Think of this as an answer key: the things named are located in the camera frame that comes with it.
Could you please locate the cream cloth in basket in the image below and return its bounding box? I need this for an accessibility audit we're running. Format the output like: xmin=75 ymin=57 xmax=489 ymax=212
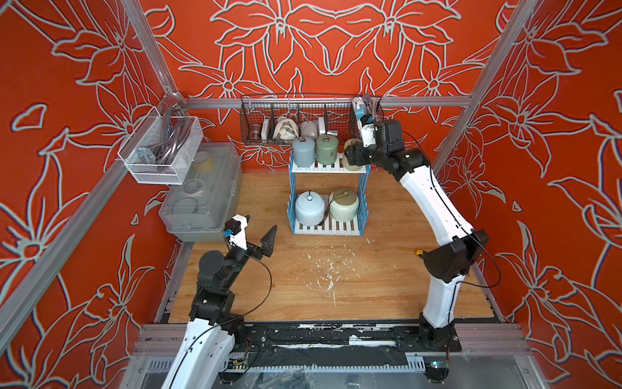
xmin=272 ymin=117 xmax=300 ymax=141

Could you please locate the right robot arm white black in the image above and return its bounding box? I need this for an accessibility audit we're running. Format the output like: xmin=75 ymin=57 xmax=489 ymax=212
xmin=344 ymin=114 xmax=489 ymax=352

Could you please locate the grey-blue tea canister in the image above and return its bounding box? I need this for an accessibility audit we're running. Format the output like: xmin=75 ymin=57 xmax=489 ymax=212
xmin=293 ymin=136 xmax=315 ymax=168

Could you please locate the blue white picket shelf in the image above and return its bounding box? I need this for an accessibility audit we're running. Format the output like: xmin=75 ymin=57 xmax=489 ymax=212
xmin=287 ymin=148 xmax=372 ymax=238

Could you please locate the clear plastic wall basket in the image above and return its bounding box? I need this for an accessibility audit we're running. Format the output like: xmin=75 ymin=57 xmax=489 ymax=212
xmin=118 ymin=108 xmax=203 ymax=185

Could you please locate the metal hose in basket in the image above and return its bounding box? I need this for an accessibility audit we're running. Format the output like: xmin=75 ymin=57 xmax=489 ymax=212
xmin=365 ymin=95 xmax=385 ymax=123

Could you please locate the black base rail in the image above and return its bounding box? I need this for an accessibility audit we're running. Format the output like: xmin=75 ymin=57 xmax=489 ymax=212
xmin=229 ymin=320 xmax=463 ymax=370

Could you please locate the cream round ceramic jar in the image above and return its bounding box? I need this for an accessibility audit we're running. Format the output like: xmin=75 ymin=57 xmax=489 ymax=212
xmin=329 ymin=188 xmax=360 ymax=223

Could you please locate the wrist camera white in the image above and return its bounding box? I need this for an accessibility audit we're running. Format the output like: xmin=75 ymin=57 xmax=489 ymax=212
xmin=224 ymin=214 xmax=250 ymax=251
xmin=360 ymin=123 xmax=376 ymax=147

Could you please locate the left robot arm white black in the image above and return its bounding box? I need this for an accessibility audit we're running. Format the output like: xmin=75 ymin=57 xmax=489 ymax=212
xmin=162 ymin=220 xmax=278 ymax=388

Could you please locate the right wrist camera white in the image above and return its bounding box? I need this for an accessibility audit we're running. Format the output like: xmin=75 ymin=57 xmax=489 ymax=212
xmin=360 ymin=123 xmax=376 ymax=147

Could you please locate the green tea canister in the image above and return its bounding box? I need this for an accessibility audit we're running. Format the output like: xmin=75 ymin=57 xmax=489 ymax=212
xmin=315 ymin=134 xmax=339 ymax=165

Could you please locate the yellow tea canister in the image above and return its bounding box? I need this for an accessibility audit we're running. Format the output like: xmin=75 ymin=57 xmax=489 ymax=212
xmin=341 ymin=139 xmax=364 ymax=171

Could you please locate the pale blue round ceramic jar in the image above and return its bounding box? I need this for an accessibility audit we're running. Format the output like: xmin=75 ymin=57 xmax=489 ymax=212
xmin=295 ymin=191 xmax=326 ymax=226

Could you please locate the blue box in basket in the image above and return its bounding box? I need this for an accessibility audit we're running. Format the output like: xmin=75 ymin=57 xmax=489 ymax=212
xmin=351 ymin=97 xmax=368 ymax=129

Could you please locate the translucent plastic storage box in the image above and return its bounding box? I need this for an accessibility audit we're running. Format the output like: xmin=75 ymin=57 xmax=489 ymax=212
xmin=159 ymin=143 xmax=242 ymax=242

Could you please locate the black wire wall basket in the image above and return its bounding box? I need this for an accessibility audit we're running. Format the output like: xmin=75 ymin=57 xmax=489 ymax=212
xmin=240 ymin=94 xmax=385 ymax=146

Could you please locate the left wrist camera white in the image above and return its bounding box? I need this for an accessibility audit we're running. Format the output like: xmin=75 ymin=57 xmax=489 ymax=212
xmin=224 ymin=214 xmax=250 ymax=251

